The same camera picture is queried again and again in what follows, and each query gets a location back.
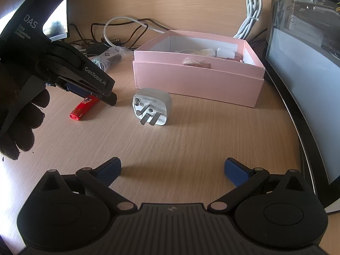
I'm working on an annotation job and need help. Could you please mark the pink cardboard box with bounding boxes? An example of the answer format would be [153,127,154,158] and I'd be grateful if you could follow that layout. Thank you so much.
[133,30,266,108]

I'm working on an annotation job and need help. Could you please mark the clear plastic bag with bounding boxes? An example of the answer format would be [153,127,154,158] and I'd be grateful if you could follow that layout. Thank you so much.
[89,46,126,71]

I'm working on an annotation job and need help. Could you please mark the person's left hand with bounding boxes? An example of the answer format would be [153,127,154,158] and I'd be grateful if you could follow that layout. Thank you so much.
[0,61,51,160]

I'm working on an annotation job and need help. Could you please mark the black computer monitor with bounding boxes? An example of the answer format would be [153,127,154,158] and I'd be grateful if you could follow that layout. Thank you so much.
[40,0,70,40]

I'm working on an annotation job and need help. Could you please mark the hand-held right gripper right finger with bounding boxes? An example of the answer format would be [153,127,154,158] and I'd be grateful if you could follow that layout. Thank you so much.
[208,158,305,213]

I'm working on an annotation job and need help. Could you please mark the black power adapter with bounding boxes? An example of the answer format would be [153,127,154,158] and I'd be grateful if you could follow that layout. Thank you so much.
[85,44,107,55]

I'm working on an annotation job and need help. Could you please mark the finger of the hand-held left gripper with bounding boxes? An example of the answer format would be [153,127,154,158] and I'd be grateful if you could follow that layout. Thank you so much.
[77,81,118,106]
[62,82,89,99]

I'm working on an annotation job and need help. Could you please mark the white plug adapter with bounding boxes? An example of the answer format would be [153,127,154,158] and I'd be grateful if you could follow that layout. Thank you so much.
[132,88,172,126]

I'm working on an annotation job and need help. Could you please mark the brown paper tag with string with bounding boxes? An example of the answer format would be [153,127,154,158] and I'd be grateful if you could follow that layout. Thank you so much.
[182,58,211,69]

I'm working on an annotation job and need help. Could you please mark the red lighter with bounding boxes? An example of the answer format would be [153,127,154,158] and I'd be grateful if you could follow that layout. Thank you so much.
[69,95,100,121]

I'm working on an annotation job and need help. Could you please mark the black cables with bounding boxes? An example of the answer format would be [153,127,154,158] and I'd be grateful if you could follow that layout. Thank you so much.
[68,18,170,55]

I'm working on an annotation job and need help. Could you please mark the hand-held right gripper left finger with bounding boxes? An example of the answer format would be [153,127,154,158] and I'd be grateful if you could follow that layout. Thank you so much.
[40,157,137,213]

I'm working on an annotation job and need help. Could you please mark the white looped cable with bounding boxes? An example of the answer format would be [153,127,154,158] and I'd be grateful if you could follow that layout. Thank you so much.
[103,17,165,48]

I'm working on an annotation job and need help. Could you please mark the white bundled cable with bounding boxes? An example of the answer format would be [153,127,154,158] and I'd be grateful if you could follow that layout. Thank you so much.
[233,0,263,40]

